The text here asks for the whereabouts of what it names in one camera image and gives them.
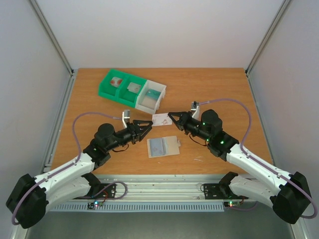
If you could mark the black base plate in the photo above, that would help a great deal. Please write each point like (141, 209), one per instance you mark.
(216, 191)
(101, 191)

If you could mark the green bin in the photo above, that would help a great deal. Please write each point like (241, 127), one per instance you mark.
(128, 98)
(107, 91)

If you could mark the green bin far left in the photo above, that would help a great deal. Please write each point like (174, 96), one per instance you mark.
(107, 91)

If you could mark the left aluminium frame post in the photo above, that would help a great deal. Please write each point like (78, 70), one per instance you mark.
(48, 30)

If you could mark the aluminium frame post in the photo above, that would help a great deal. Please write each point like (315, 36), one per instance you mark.
(284, 6)
(48, 30)

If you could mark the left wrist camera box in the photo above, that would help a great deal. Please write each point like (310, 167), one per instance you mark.
(126, 115)

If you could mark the green bin middle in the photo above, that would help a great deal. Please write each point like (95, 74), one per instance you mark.
(128, 98)

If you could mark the controller board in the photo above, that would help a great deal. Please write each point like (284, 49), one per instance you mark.
(232, 204)
(94, 205)

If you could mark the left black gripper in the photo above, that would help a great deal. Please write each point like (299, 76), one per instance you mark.
(135, 130)

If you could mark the grey card in bin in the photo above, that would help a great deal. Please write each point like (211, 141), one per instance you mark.
(134, 87)

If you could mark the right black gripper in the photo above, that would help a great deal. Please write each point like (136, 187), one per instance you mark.
(185, 121)

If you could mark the teal card in bin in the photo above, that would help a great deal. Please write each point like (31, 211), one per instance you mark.
(153, 94)

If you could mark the grey slotted cable duct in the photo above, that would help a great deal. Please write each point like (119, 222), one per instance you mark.
(135, 207)

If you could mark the white bin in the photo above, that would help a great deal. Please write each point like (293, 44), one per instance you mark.
(146, 104)

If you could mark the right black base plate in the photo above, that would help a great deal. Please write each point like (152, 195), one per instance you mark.
(216, 191)

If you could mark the card with red circles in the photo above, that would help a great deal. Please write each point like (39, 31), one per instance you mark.
(116, 82)

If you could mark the right aluminium frame post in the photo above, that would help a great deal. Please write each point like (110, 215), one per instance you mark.
(284, 6)

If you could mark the left controller board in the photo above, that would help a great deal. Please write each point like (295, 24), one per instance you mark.
(94, 205)

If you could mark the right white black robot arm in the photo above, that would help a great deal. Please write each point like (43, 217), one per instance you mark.
(287, 194)

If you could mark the aluminium front rail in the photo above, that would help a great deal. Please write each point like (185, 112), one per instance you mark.
(159, 188)

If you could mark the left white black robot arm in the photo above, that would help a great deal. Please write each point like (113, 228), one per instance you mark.
(29, 213)

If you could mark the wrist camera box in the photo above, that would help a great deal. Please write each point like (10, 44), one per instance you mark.
(126, 115)
(195, 110)

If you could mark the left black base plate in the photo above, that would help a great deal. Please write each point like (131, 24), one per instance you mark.
(101, 191)

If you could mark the right controller board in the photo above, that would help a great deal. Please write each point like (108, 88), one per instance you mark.
(232, 204)

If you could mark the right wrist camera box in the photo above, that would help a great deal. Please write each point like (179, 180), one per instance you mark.
(195, 110)

